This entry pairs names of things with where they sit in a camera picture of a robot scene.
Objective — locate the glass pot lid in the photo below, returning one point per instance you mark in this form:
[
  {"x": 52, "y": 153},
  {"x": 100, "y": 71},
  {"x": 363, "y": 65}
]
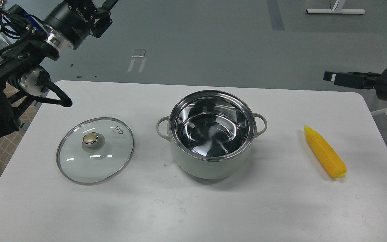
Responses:
[{"x": 95, "y": 150}]

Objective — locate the yellow corn cob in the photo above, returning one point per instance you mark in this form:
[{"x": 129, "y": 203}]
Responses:
[{"x": 325, "y": 154}]

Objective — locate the pale green cooking pot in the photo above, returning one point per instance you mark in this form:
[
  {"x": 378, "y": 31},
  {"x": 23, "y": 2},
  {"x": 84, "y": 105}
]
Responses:
[{"x": 211, "y": 133}]

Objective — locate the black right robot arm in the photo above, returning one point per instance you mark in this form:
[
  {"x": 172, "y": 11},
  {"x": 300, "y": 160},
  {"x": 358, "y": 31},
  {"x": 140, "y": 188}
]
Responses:
[{"x": 358, "y": 80}]

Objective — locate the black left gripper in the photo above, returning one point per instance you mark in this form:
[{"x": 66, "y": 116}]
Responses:
[{"x": 71, "y": 19}]

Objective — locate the white desk leg base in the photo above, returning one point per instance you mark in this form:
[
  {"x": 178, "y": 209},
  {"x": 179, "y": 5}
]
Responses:
[{"x": 338, "y": 9}]

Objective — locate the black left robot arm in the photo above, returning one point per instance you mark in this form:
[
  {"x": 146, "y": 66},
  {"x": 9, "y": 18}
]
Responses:
[{"x": 25, "y": 41}]

